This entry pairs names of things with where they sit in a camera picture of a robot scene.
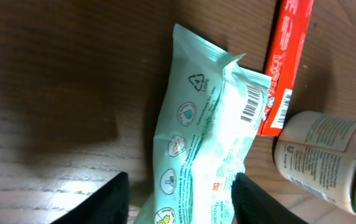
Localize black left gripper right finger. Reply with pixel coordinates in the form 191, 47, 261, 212
232, 173, 307, 224

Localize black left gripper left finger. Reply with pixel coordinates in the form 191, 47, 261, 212
52, 172, 129, 224

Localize green lid white jar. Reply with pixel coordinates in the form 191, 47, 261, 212
273, 111, 356, 215

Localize mint green wipes packet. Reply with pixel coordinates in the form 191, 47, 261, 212
136, 24, 271, 224

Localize red stick packet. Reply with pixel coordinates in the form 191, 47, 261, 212
258, 0, 314, 136

